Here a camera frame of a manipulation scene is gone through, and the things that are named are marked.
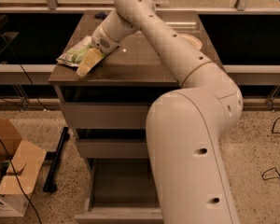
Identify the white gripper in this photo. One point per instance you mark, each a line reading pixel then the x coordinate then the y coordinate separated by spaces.
pixel 102 41

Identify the green jalapeno chip bag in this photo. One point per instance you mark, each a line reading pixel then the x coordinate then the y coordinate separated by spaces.
pixel 75 55

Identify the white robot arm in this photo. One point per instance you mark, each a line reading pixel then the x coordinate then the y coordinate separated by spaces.
pixel 183 127

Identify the grey drawer cabinet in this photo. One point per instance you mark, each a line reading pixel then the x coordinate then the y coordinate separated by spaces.
pixel 134 50

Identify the grey top drawer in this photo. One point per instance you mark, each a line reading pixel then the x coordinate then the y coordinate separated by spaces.
pixel 105 116

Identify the grey open bottom drawer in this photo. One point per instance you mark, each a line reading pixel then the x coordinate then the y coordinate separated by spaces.
pixel 120 191

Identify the dark blue snack packet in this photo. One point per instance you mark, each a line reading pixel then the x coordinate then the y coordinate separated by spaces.
pixel 101 15

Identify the white long bench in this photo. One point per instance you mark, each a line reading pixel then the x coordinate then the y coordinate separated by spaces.
pixel 21 73

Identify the white paper bowl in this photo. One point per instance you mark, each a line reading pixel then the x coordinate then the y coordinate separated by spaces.
pixel 194 41

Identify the black metal bar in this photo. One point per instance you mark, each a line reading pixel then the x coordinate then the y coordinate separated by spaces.
pixel 54 157

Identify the brown cardboard box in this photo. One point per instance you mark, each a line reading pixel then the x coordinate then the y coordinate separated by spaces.
pixel 20 164

